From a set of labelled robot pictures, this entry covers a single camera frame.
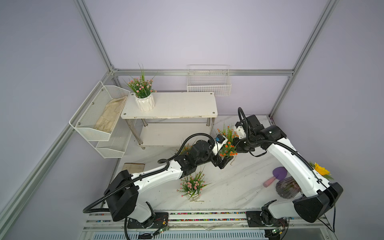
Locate orange flower plant white pot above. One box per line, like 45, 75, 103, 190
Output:
180, 144, 192, 155

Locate pink flower plant white pot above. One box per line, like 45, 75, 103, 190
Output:
126, 64, 156, 112

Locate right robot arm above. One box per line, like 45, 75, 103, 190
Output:
234, 115, 344, 225

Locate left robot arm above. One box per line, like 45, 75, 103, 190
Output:
104, 135, 230, 223

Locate white two-tier rack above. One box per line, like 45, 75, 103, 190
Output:
121, 92, 218, 148

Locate purple pink garden trowel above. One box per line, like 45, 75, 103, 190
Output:
263, 167, 288, 188

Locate yellow flowers purple vase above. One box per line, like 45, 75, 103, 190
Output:
276, 162, 333, 199

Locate beige glove in mesh shelf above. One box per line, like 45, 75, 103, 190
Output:
94, 96, 127, 134

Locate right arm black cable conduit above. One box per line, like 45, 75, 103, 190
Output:
237, 107, 337, 233

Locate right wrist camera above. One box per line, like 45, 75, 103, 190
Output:
234, 126, 247, 140

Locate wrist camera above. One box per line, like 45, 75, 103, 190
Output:
212, 135, 228, 156
234, 126, 247, 140

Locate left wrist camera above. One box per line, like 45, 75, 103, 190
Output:
212, 135, 228, 156

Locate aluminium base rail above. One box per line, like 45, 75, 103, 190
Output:
80, 210, 337, 240

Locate white wire wall basket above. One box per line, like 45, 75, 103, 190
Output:
187, 65, 232, 97

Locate white mesh wall shelf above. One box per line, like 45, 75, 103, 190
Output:
69, 82, 132, 159

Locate aluminium frame rails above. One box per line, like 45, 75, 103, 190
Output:
1, 1, 338, 232

